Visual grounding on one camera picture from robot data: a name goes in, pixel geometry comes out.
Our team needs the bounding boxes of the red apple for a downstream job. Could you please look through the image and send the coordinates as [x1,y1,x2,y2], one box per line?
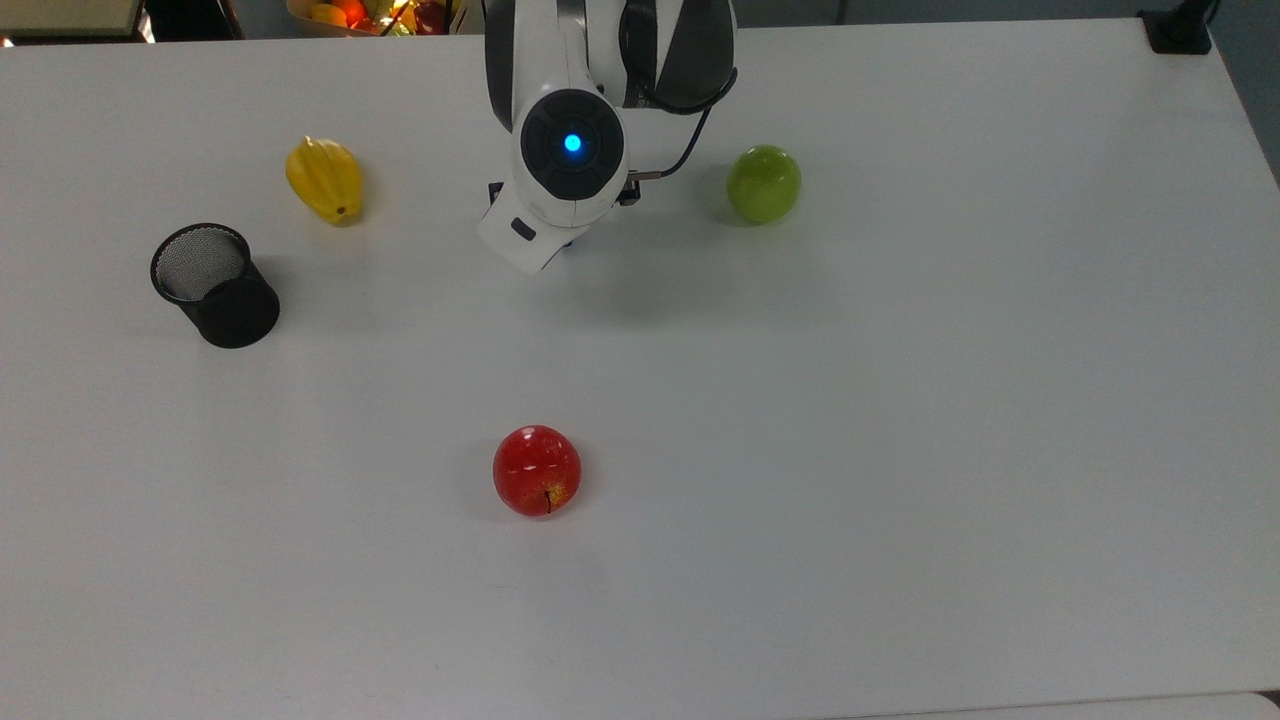
[492,425,583,519]

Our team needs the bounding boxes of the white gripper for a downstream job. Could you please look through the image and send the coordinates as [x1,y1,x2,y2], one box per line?
[476,186,593,277]

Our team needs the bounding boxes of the green apple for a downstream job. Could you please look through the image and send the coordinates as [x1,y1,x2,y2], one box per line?
[725,144,803,226]

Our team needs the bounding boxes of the black stand base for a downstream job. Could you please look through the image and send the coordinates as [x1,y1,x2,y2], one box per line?
[1138,0,1217,56]

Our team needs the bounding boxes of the yellow starfruit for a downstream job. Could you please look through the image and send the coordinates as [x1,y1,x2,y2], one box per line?
[285,136,365,225]

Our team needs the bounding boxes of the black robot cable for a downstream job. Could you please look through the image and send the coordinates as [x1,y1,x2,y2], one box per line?
[618,0,741,182]

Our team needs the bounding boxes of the fruit basket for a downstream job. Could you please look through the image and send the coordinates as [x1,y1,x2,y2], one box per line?
[286,0,471,38]

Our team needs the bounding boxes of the black mesh pen cup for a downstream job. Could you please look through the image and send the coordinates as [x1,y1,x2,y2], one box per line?
[150,223,282,350]

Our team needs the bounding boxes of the beige box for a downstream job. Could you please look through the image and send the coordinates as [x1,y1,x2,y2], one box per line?
[0,0,147,41]

